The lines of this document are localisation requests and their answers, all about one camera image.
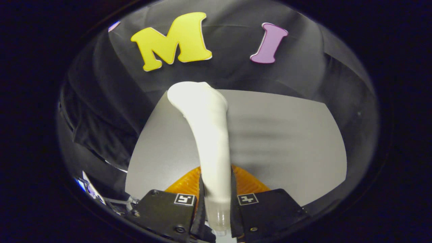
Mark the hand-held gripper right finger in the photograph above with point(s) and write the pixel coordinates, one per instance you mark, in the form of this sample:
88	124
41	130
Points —
266	216

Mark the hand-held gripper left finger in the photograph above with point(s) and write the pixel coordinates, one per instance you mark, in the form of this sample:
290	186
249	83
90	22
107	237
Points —
165	212

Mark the white garment steamer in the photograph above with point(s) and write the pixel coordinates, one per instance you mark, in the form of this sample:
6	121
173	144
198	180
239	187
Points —
212	141

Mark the black suit jacket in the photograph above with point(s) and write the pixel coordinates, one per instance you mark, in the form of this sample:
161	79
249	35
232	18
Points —
101	135

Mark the grey cabinet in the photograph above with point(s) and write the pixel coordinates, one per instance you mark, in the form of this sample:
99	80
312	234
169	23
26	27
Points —
287	152

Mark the black backdrop cloth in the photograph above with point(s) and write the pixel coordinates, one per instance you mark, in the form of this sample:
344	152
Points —
236	44

